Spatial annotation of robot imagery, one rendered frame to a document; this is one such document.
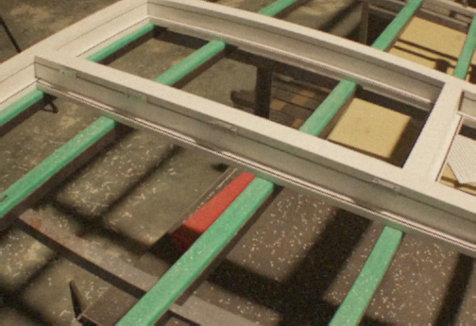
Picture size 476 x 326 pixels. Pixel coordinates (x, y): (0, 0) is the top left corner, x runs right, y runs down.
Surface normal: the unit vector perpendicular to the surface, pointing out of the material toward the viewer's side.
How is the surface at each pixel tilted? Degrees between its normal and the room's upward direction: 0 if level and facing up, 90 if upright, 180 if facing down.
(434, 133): 0
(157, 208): 0
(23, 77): 90
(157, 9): 90
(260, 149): 90
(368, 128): 0
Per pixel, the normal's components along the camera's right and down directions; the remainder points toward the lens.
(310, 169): -0.52, 0.47
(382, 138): 0.04, -0.83
